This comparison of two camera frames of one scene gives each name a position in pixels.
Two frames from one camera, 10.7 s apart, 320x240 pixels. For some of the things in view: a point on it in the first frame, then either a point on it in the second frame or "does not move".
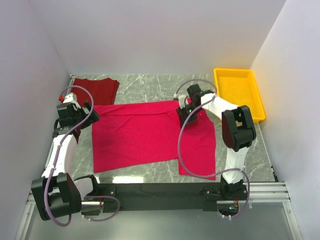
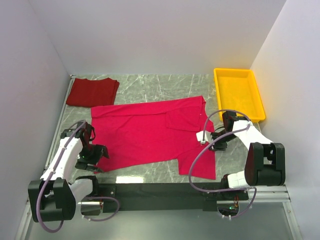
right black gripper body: x=184 y=112 → x=220 y=139
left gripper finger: x=94 y=116 → x=102 y=151
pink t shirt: x=125 y=134 does not move
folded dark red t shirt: x=96 y=91 does not move
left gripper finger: x=87 y=104 → x=97 y=171
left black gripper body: x=80 y=115 → x=89 y=154
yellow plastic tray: x=239 y=87 does not move
